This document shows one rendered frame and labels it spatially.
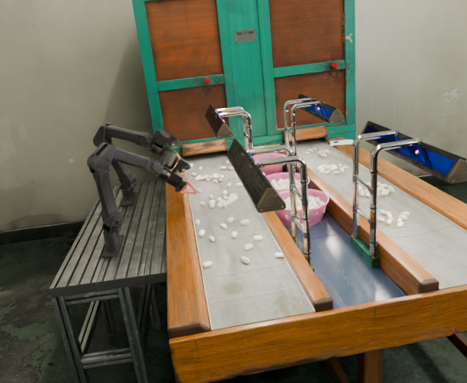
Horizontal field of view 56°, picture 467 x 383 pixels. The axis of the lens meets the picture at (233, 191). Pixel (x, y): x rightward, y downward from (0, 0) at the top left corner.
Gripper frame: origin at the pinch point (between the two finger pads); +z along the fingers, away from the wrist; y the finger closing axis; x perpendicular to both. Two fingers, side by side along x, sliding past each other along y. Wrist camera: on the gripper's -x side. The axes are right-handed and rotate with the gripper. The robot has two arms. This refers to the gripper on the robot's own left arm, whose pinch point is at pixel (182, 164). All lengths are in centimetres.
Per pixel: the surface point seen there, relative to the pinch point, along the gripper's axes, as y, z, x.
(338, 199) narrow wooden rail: -60, 56, -35
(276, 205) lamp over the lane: -126, 5, -29
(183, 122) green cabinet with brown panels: 50, -6, -13
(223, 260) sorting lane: -94, 15, 3
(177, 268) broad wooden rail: -99, 0, 12
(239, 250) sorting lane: -88, 20, -1
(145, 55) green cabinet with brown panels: 48, -47, -36
